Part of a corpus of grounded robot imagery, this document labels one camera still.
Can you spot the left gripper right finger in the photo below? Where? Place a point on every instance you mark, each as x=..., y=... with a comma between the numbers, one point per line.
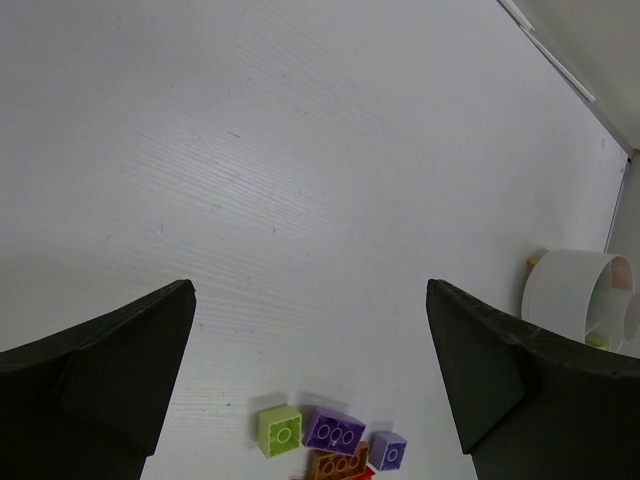
x=528, y=403

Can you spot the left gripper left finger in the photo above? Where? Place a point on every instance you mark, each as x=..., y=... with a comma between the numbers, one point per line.
x=89, y=402

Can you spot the lavender 2x2 lego brick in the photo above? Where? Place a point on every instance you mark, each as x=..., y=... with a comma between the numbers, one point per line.
x=387, y=451

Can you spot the small red curved piece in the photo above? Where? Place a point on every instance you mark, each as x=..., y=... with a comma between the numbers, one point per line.
x=368, y=474

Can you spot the light green 2x2 brick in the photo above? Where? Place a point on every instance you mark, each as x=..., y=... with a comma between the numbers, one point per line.
x=279, y=430
x=598, y=341

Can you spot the purple 2x4 lego brick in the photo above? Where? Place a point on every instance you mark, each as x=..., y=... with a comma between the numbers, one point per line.
x=332, y=431

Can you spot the orange 2x4 lego brick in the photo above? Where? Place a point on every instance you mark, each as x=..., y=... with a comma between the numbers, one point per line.
x=335, y=466

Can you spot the white divided round container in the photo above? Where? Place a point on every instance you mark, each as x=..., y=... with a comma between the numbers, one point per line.
x=574, y=292

